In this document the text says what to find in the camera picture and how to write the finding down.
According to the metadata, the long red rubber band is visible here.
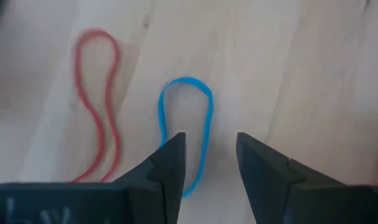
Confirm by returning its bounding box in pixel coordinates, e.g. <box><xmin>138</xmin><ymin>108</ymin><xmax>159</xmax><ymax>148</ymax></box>
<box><xmin>70</xmin><ymin>28</ymin><xmax>121</xmax><ymax>184</ymax></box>

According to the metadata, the wide blue rubber band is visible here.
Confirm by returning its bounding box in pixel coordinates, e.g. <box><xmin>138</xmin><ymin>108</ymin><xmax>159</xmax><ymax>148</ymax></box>
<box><xmin>157</xmin><ymin>77</ymin><xmax>214</xmax><ymax>199</ymax></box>

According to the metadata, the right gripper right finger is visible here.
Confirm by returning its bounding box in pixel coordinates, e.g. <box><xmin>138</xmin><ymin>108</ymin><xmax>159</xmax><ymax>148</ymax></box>
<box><xmin>236</xmin><ymin>132</ymin><xmax>348</xmax><ymax>224</ymax></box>

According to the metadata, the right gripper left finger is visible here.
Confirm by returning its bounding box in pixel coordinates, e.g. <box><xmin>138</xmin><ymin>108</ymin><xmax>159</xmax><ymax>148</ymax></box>
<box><xmin>114</xmin><ymin>132</ymin><xmax>187</xmax><ymax>224</ymax></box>

